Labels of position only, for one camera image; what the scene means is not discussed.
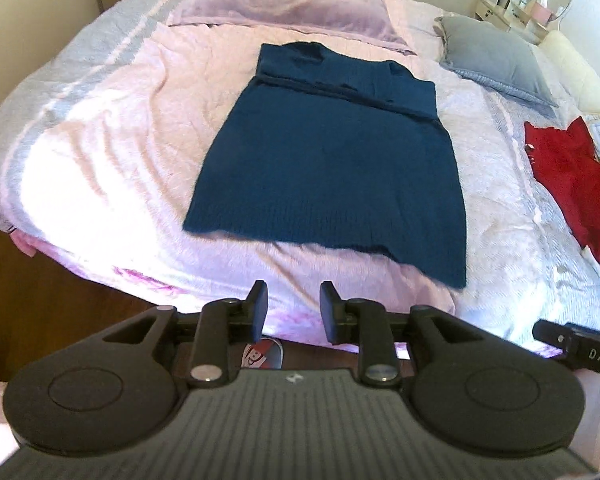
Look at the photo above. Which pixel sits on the pink fuzzy blanket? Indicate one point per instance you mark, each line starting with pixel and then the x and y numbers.
pixel 130 135

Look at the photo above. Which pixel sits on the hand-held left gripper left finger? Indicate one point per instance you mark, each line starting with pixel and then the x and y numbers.
pixel 257 310

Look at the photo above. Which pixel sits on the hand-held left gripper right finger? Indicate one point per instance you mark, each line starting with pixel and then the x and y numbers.
pixel 331 310

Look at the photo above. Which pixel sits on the purple pillow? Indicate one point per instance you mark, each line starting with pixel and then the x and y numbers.
pixel 280 5

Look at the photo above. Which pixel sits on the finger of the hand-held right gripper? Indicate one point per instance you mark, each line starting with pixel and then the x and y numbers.
pixel 554 336

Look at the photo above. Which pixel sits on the red white slipper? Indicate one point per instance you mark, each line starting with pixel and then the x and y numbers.
pixel 260 355

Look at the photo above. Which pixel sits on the pink box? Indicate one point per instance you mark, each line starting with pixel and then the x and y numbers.
pixel 539 11

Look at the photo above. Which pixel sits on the dark blue knit sweater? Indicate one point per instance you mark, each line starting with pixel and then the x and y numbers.
pixel 330 170

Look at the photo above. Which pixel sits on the grey pillow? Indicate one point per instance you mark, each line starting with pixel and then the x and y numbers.
pixel 495 57

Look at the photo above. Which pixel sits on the bed with pink quilt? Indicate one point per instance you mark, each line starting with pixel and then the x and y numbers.
pixel 505 220

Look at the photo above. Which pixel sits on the red garment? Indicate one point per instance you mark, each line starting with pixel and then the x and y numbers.
pixel 570 175

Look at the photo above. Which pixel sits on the cream dressing table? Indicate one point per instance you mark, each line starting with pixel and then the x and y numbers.
pixel 495 12

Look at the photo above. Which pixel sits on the cream padded headboard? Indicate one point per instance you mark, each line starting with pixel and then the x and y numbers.
pixel 580 75

